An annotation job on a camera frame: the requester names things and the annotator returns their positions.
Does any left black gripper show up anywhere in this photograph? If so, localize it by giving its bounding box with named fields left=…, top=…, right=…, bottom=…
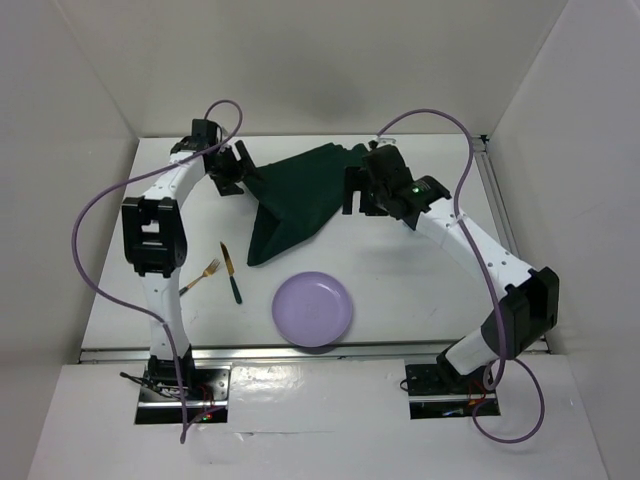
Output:
left=207, top=140, right=262, bottom=197

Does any dark green cloth napkin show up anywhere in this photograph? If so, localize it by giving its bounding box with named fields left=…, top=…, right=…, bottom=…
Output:
left=244, top=143, right=367, bottom=267

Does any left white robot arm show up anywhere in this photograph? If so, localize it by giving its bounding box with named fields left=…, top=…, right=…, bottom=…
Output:
left=121, top=119, right=257, bottom=399

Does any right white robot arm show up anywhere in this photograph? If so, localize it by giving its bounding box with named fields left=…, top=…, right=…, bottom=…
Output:
left=343, top=145, right=559, bottom=392

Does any lilac plastic plate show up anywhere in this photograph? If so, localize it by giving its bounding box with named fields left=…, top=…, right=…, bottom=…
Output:
left=271, top=271, right=354, bottom=348

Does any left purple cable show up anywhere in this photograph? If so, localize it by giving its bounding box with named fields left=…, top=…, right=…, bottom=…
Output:
left=72, top=99, right=246, bottom=445

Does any gold knife green handle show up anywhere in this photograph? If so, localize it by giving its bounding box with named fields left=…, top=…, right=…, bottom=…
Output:
left=220, top=241, right=243, bottom=305

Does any gold fork green handle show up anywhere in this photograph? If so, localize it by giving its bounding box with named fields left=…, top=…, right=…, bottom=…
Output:
left=179, top=258, right=220, bottom=296

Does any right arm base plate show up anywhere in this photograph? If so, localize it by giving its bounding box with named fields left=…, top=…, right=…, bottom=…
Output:
left=399, top=364, right=501, bottom=420

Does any aluminium rail front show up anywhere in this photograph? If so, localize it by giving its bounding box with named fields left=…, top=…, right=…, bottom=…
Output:
left=78, top=335, right=551, bottom=362

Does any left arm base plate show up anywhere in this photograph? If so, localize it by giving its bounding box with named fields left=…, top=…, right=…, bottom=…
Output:
left=119, top=366, right=231, bottom=425

